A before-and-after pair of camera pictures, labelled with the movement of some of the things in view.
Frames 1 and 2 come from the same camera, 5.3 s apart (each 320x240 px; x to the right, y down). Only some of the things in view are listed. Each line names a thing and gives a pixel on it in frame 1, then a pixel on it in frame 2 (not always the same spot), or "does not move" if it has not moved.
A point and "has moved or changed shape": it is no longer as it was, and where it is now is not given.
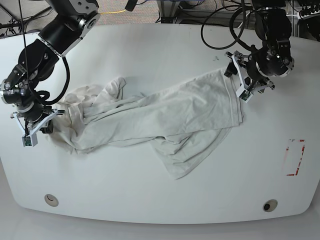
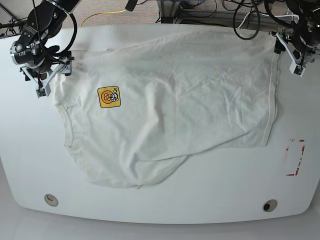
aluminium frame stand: (168, 10) does not move
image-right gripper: (258, 81) -> (302, 51)
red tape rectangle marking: (300, 160) does not move
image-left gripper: (37, 112) -> (42, 68)
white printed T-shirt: (186, 122) has moved or changed shape
